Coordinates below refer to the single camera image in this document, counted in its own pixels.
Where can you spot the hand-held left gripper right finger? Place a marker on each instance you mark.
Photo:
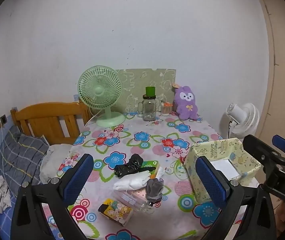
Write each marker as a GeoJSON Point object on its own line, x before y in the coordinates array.
{"type": "Point", "coordinates": [211, 180]}

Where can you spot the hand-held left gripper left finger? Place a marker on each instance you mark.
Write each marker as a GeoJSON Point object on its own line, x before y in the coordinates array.
{"type": "Point", "coordinates": [78, 176]}

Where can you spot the yellow printed storage box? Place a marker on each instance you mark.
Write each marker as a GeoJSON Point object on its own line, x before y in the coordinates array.
{"type": "Point", "coordinates": [247, 160]}

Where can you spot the cartoon printed packet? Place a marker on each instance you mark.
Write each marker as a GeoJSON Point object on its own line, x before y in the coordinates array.
{"type": "Point", "coordinates": [116, 211]}

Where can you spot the black cloth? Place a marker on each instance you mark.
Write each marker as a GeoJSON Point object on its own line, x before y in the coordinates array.
{"type": "Point", "coordinates": [130, 166]}

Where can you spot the grey sock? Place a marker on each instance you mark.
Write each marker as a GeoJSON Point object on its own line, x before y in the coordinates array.
{"type": "Point", "coordinates": [155, 190]}

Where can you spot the green tissue packet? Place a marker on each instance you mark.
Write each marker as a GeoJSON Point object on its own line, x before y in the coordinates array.
{"type": "Point", "coordinates": [152, 165]}

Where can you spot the clear plastic bag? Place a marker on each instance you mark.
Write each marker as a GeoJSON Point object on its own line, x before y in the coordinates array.
{"type": "Point", "coordinates": [135, 202]}

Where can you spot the white tissue pack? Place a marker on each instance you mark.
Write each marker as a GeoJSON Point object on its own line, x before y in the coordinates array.
{"type": "Point", "coordinates": [223, 168]}

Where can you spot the white bedding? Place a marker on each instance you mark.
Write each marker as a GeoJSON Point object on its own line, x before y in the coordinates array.
{"type": "Point", "coordinates": [55, 160]}

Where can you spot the white standing fan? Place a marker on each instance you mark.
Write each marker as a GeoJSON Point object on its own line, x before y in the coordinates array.
{"type": "Point", "coordinates": [247, 117]}

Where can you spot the grey plaid pillow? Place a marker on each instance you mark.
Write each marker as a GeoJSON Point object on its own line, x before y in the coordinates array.
{"type": "Point", "coordinates": [20, 155]}

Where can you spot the beige door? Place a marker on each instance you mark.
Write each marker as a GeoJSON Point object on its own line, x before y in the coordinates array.
{"type": "Point", "coordinates": [282, 80]}

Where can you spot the wooden headboard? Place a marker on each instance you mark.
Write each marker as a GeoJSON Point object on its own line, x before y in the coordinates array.
{"type": "Point", "coordinates": [47, 120]}

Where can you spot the floral tablecloth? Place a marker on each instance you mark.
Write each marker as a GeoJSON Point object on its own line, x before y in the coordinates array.
{"type": "Point", "coordinates": [157, 135]}

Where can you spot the purple plush toy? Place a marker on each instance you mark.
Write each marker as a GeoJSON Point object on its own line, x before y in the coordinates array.
{"type": "Point", "coordinates": [186, 105]}

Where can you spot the cotton swab jar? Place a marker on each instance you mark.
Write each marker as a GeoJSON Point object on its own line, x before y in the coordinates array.
{"type": "Point", "coordinates": [166, 110]}

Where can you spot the green desk fan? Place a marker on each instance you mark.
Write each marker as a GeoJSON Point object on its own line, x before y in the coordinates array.
{"type": "Point", "coordinates": [98, 91]}

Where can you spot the blue checked bed sheet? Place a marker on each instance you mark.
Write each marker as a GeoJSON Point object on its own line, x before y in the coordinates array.
{"type": "Point", "coordinates": [5, 223]}

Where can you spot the glass jar mug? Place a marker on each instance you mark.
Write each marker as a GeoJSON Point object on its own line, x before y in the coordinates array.
{"type": "Point", "coordinates": [149, 110]}

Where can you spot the green plastic cap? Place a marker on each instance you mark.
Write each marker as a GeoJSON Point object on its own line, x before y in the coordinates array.
{"type": "Point", "coordinates": [150, 91]}

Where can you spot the green printed board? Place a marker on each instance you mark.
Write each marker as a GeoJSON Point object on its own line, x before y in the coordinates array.
{"type": "Point", "coordinates": [142, 80]}

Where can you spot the black wall socket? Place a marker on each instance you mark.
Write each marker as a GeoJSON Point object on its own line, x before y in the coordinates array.
{"type": "Point", "coordinates": [3, 120]}

